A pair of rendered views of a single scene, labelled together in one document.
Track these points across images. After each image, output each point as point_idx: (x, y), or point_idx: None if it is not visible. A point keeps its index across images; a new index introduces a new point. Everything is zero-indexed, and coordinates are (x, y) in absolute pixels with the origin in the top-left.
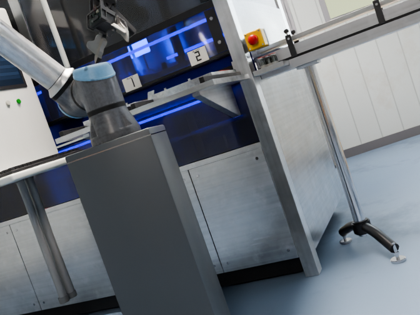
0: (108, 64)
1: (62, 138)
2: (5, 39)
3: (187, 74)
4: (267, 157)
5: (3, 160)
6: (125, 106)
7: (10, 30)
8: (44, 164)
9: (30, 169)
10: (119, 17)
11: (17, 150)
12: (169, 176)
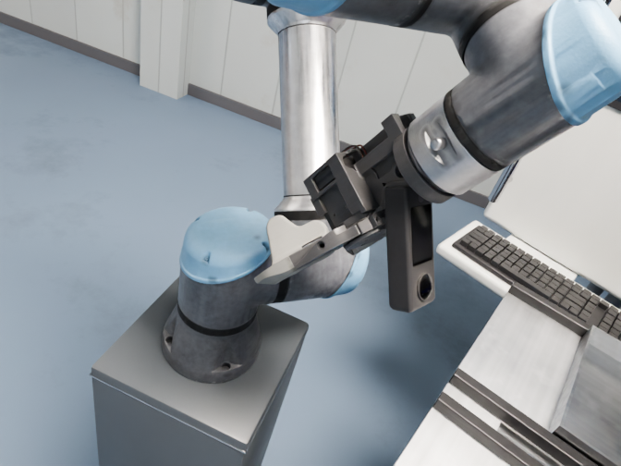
0: (196, 257)
1: (506, 292)
2: (279, 75)
3: None
4: None
5: (559, 232)
6: (191, 329)
7: (289, 64)
8: (503, 288)
9: (472, 268)
10: (356, 229)
11: (602, 244)
12: (115, 434)
